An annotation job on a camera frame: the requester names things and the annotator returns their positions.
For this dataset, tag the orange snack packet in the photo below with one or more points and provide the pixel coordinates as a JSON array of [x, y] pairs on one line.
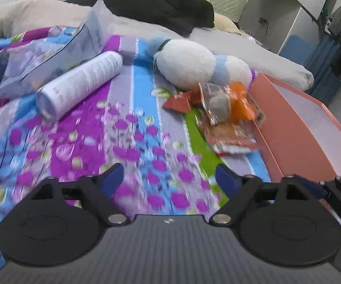
[[240, 103]]

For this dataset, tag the cream cloth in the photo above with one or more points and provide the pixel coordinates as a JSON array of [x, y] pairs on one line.
[[226, 23]]

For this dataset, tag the blue pad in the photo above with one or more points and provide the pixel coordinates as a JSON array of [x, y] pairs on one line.
[[297, 48]]

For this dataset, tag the white cylindrical bottle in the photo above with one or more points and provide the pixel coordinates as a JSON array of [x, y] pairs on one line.
[[78, 82]]

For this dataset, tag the black clothing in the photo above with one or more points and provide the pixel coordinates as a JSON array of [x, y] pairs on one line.
[[158, 6]]

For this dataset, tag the black wall plug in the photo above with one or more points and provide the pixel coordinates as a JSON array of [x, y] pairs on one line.
[[263, 21]]

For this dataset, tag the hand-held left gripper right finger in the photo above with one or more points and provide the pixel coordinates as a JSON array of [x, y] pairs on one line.
[[226, 179]]

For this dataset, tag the white cabinet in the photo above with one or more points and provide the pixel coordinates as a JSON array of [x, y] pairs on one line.
[[277, 6]]

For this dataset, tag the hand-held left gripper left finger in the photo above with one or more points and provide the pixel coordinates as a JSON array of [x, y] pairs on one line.
[[114, 177]]

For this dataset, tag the floral bedsheet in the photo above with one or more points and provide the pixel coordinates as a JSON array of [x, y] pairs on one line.
[[69, 142]]

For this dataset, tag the clear grey snack packet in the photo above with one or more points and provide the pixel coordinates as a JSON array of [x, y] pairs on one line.
[[217, 103]]

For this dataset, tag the blue curtain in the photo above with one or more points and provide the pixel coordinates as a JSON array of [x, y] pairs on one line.
[[324, 65]]

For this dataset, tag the pink cardboard box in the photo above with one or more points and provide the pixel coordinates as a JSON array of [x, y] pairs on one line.
[[291, 133]]

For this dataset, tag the grey duvet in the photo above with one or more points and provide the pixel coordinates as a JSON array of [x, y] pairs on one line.
[[40, 14]]

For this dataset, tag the pale printed plastic bag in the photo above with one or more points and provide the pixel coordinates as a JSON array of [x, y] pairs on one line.
[[78, 44]]

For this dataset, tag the white and blue plush toy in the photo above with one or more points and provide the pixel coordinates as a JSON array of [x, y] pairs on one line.
[[185, 62]]

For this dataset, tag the red-brown snack packet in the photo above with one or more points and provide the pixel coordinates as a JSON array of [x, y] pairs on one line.
[[177, 103]]

